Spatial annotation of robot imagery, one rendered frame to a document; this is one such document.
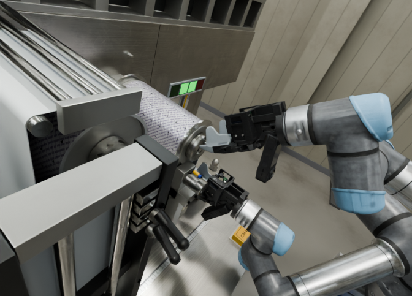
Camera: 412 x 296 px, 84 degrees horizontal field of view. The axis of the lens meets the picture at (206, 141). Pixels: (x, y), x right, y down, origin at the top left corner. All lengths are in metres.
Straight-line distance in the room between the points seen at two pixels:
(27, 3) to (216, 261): 0.80
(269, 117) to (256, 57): 2.75
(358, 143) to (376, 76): 2.71
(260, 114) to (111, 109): 0.30
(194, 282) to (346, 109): 0.60
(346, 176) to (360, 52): 2.68
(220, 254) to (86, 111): 0.67
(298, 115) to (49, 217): 0.37
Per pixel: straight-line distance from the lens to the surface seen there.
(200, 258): 0.81
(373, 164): 0.44
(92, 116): 0.28
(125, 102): 0.30
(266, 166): 0.49
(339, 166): 0.44
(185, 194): 0.62
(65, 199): 0.20
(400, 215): 0.83
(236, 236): 0.87
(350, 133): 0.42
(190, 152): 0.56
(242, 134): 0.48
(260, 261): 0.71
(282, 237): 0.66
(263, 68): 3.18
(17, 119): 0.30
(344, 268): 0.74
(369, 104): 0.42
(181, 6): 0.88
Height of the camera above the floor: 1.59
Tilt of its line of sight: 34 degrees down
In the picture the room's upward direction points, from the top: 21 degrees clockwise
